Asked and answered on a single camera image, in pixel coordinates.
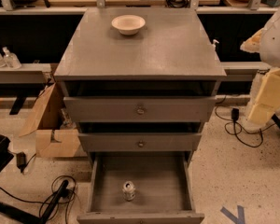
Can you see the grey open bottom drawer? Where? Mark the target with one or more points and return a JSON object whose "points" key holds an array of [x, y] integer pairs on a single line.
{"points": [[162, 190]]}

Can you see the brown cardboard box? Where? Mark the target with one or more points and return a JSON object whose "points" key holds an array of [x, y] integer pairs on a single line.
{"points": [[52, 139]]}

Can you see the white pump bottle behind cabinet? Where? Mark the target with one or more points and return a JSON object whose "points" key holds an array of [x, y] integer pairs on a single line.
{"points": [[215, 44]]}

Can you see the black power adapter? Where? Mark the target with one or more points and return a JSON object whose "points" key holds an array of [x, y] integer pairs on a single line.
{"points": [[21, 161], [235, 114]]}

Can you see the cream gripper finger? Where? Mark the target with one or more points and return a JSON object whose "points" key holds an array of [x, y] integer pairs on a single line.
{"points": [[264, 97]]}

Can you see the black power adapter left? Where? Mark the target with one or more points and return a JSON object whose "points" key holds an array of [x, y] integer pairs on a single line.
{"points": [[21, 161]]}

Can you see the black power adapter right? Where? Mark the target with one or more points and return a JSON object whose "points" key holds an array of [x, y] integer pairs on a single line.
{"points": [[235, 114]]}

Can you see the white ceramic bowl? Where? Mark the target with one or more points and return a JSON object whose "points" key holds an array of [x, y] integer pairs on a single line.
{"points": [[128, 24]]}

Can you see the grey middle drawer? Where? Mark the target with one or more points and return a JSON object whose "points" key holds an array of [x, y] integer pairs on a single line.
{"points": [[100, 142]]}

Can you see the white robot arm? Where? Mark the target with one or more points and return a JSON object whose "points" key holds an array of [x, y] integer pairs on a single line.
{"points": [[265, 42]]}

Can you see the grey top drawer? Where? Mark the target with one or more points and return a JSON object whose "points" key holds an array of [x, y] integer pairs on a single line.
{"points": [[122, 109]]}

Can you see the silver 7up can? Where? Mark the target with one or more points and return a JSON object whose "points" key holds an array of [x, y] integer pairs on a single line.
{"points": [[128, 190]]}

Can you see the clear sanitizer bottle right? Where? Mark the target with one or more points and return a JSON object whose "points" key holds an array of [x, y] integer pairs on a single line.
{"points": [[11, 59]]}

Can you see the grey wooden drawer cabinet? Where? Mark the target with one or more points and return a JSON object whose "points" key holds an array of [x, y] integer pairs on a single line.
{"points": [[170, 57]]}

